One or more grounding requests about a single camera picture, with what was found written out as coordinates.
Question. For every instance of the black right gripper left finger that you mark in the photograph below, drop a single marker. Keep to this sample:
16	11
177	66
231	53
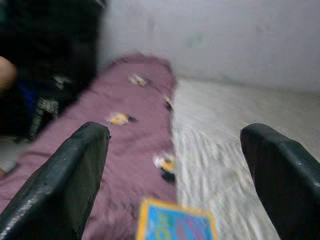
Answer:
57	185

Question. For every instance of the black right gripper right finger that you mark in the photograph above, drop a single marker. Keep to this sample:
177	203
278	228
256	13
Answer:
287	187

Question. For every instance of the pink cartoon-print blanket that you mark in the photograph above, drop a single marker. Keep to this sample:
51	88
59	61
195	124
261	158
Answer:
130	140

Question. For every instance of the colourful children's picture book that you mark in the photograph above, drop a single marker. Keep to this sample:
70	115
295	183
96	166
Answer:
175	222

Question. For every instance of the grey-white quilted mattress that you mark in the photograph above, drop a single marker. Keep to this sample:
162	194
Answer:
220	140

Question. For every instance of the bare-legged person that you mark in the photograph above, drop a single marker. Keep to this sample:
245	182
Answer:
6	75

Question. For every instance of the black bag with white print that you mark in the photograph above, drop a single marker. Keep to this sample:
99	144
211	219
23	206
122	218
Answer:
50	37

